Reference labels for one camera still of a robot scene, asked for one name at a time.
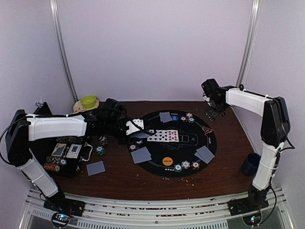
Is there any face up spades card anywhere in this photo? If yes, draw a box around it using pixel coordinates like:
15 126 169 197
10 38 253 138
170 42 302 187
156 130 169 142

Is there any green blue 50 chip stack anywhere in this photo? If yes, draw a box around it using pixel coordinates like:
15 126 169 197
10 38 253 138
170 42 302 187
96 146 105 156

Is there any right aluminium frame post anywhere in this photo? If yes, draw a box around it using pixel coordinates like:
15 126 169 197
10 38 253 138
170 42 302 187
236 0 261 86

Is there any face down card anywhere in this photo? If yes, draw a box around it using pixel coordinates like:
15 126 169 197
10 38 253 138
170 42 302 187
86 161 105 176

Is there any blue backed card deck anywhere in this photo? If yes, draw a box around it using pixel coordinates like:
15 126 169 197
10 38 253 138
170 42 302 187
131 132 150 139

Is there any aluminium frame post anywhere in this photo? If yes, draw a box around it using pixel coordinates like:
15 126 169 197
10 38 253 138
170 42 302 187
50 0 78 102
236 0 261 86

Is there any round black poker mat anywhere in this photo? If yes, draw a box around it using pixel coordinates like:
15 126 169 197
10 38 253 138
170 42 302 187
128 110 217 177

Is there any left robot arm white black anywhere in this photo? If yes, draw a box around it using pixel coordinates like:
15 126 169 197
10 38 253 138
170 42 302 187
0 98 156 212

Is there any boxed card deck gold blue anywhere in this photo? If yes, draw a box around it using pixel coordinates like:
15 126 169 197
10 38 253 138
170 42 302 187
51 143 67 157

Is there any face down cards top mat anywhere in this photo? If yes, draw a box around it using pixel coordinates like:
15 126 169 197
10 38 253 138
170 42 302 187
159 112 173 123

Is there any blue white chip mat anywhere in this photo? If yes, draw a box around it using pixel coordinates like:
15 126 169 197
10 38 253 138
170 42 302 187
181 161 191 169
186 113 193 118

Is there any green chip row in case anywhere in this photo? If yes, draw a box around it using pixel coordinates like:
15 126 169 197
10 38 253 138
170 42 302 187
46 156 67 166

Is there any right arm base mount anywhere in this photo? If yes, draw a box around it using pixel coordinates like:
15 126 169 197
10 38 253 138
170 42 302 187
227 187 270 216

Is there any left aluminium frame post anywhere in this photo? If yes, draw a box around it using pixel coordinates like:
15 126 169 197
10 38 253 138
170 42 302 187
50 0 78 102

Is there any orange big blind button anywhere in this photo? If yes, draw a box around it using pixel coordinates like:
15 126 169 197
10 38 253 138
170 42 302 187
162 157 173 167

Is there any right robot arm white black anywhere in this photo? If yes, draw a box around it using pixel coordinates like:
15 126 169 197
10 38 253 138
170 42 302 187
201 79 291 211

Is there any blue white 10 chip stack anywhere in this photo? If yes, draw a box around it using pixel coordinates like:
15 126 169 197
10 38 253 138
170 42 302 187
98 135 108 146

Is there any orange chip bottom mat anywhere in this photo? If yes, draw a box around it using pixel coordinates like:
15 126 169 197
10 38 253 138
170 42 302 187
192 162 200 170

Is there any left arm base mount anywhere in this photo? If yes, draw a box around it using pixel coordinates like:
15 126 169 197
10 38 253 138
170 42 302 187
43 188 85 217

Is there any face down cards mat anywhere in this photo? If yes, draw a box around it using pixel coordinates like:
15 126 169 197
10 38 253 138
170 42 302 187
131 147 151 164
194 146 215 164
159 112 173 123

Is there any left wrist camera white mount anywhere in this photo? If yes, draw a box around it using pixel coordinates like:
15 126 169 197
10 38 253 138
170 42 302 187
125 119 144 135

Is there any boxed card deck white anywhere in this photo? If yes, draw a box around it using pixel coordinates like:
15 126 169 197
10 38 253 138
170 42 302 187
66 144 82 159

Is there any blue white chip top mat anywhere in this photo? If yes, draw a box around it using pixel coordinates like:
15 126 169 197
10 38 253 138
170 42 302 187
186 113 193 118

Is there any face up clubs card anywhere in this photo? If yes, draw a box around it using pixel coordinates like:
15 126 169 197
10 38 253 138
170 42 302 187
147 129 158 142

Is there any face up hearts card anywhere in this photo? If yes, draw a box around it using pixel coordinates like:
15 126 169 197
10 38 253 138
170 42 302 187
167 130 179 142

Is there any dark blue mug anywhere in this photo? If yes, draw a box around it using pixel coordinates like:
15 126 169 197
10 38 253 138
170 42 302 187
241 153 261 177

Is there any green chip bottom mat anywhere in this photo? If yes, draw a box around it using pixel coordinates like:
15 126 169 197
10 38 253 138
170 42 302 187
173 164 183 172

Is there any orange chip row in case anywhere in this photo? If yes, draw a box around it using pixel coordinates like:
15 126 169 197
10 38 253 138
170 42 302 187
43 163 60 173

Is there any blue small blind button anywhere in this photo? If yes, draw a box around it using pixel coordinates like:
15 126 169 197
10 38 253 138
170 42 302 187
171 115 179 121

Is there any green plastic bowl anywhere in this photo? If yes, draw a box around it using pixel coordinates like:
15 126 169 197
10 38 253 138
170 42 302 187
81 95 96 108

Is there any blue white chip bottom mat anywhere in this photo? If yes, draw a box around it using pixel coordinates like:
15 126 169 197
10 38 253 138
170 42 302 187
181 161 191 169

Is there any black poker set case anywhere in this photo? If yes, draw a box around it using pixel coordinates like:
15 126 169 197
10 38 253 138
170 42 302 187
33 102 93 178

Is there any aluminium front rail frame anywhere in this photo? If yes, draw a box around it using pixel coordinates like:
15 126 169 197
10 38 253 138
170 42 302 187
17 188 295 229

